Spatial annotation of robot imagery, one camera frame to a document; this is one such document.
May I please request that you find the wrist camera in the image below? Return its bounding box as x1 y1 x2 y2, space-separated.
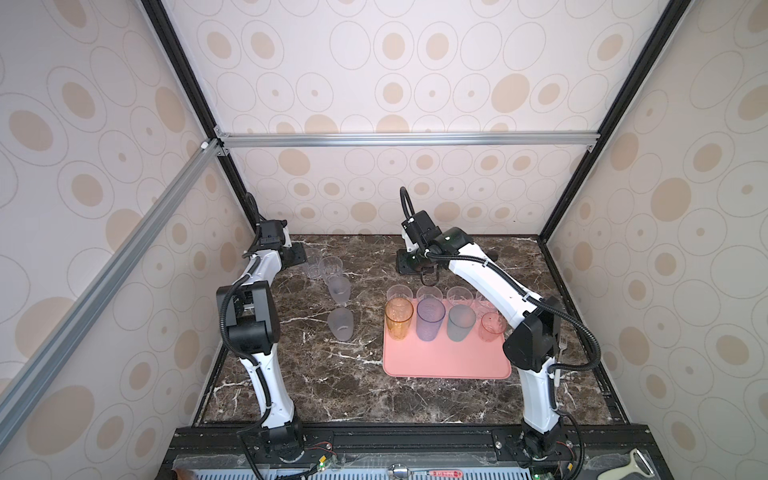
255 220 287 250
402 210 442 246

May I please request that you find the black corner frame post left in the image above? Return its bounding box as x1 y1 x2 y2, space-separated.
140 0 261 235

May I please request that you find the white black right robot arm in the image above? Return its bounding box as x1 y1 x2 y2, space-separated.
397 227 562 457

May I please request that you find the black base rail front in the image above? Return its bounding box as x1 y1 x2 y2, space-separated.
156 423 672 479

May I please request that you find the white handled tool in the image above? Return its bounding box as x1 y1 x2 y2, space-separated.
597 448 656 480

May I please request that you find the tall teal textured tumbler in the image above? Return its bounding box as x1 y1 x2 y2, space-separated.
447 304 476 342

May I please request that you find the aluminium rail left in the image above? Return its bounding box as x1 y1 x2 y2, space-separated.
1 138 223 449

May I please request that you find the pink plastic tray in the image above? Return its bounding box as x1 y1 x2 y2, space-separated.
382 299 511 379

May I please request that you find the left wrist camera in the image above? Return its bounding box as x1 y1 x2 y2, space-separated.
255 220 287 250

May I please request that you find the black corner frame post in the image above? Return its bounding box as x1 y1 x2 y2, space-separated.
538 0 693 244
140 0 261 235

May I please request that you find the tall yellow plastic tumbler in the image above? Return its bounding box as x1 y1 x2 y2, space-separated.
385 297 414 340

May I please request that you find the aluminium rail back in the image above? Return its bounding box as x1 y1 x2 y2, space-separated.
220 131 600 149

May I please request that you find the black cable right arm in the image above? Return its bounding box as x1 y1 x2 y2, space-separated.
399 185 603 480

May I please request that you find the black corner frame post right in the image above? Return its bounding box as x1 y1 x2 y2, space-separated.
538 0 693 244

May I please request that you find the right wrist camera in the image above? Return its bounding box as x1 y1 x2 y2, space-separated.
402 210 442 246

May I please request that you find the tall blue frosted tumbler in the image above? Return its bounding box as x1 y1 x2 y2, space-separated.
416 297 446 342

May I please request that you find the pink short plastic cup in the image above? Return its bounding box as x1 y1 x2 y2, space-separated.
478 311 507 342

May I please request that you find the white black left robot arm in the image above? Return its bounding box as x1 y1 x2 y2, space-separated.
216 233 306 450

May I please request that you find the aluminium rail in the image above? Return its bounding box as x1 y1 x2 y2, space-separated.
220 131 600 149
1 138 223 449

